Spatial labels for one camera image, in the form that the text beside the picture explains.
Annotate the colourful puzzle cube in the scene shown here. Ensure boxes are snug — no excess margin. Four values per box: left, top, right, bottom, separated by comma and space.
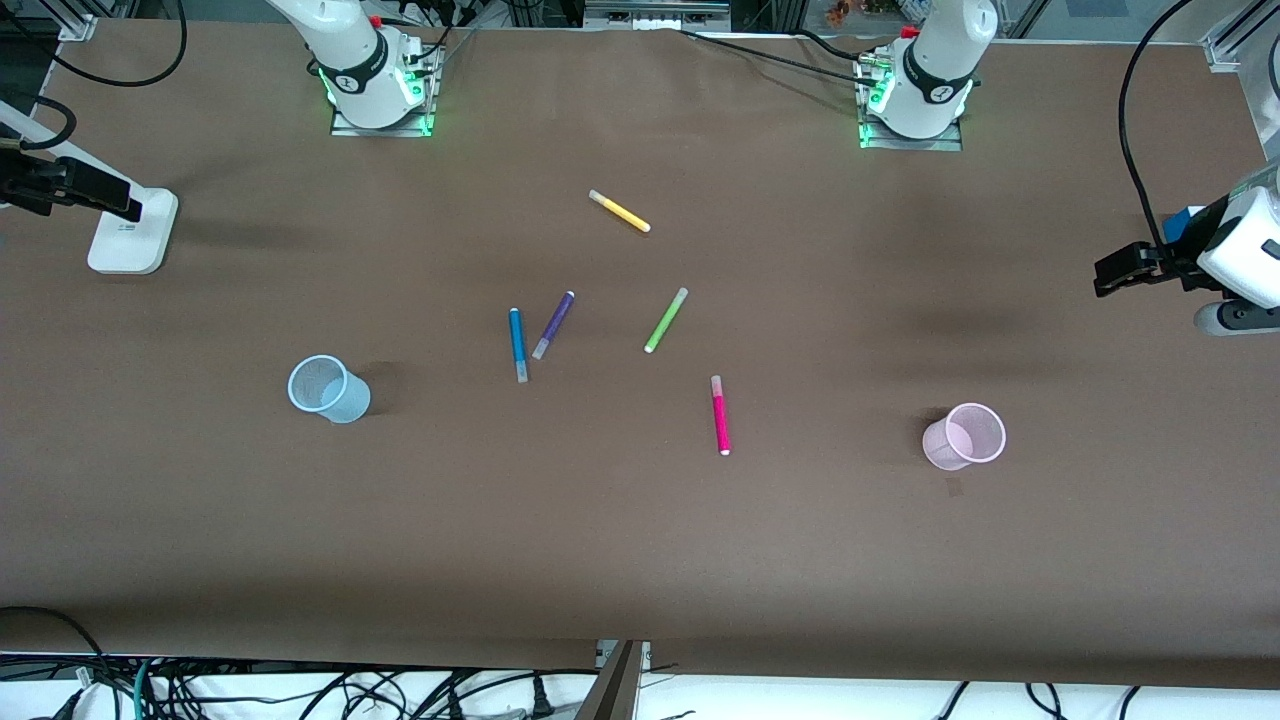
1162, 206, 1207, 247

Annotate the light pink plastic cup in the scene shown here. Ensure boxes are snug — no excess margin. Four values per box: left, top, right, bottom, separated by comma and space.
921, 402, 1007, 472

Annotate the light blue plastic cup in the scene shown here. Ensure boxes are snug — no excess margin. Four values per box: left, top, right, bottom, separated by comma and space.
287, 354, 372, 425

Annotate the purple marker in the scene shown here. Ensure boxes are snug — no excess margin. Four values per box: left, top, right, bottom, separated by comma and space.
531, 290, 576, 361

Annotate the green marker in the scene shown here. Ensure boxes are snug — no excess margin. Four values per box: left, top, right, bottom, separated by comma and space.
643, 287, 690, 354

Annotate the yellow marker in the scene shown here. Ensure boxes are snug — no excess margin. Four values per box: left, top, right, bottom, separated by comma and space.
588, 189, 652, 234

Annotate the aluminium profile bar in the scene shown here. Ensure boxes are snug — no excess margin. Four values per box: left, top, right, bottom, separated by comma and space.
583, 0, 733, 32

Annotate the white camera stand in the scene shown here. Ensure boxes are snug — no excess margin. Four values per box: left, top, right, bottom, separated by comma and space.
0, 98, 180, 276

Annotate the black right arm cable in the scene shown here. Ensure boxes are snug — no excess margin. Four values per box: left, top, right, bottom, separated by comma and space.
0, 0, 190, 153

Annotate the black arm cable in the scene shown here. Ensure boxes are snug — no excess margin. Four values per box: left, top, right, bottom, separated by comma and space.
1118, 0, 1197, 249
0, 0, 190, 153

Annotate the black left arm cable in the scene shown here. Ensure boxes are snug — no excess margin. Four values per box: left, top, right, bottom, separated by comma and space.
1118, 0, 1197, 249

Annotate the aluminium frame corner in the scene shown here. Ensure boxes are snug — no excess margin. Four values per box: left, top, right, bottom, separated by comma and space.
55, 0, 101, 42
1203, 0, 1280, 73

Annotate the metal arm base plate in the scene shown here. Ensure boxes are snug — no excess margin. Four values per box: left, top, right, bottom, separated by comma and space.
856, 50, 965, 153
330, 45, 438, 139

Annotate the black cable across table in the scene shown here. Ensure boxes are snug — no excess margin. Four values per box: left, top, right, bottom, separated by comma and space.
680, 27, 873, 89

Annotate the black floor cable loop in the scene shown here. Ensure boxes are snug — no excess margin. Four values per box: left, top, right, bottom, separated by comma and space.
0, 604, 106, 691

